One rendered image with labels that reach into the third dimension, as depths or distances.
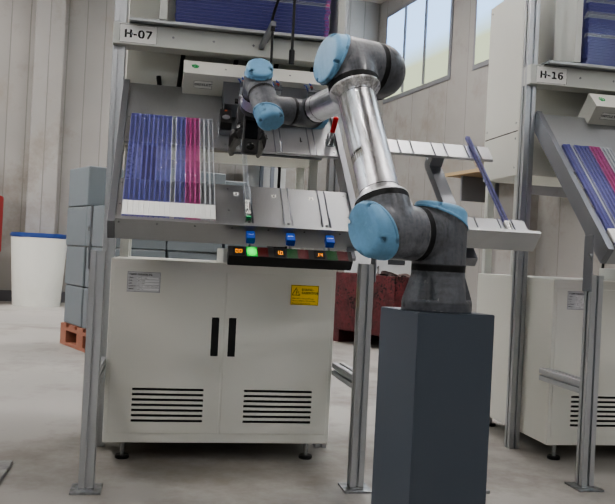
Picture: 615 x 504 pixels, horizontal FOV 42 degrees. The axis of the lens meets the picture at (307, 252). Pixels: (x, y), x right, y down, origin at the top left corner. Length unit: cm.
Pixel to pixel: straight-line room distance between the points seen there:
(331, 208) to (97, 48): 754
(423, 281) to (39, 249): 712
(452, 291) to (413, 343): 14
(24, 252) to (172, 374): 621
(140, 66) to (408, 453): 173
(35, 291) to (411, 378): 719
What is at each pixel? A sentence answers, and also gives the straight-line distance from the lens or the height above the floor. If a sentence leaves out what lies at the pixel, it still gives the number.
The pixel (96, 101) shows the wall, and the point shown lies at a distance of 958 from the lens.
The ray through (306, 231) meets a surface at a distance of 221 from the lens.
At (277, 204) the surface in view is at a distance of 231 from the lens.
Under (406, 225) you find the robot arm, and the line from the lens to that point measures 163.
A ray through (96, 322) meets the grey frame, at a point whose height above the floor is 45.
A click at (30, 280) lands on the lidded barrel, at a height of 27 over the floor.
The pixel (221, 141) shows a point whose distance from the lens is 252.
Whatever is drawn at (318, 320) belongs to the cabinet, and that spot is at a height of 45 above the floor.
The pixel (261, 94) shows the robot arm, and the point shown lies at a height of 108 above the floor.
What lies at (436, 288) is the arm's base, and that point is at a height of 60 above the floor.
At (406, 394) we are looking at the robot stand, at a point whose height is 38.
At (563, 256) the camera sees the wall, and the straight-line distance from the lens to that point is 698.
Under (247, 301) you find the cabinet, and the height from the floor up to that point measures 50.
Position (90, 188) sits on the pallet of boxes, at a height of 101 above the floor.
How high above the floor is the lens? 65
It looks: level
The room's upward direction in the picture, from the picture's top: 3 degrees clockwise
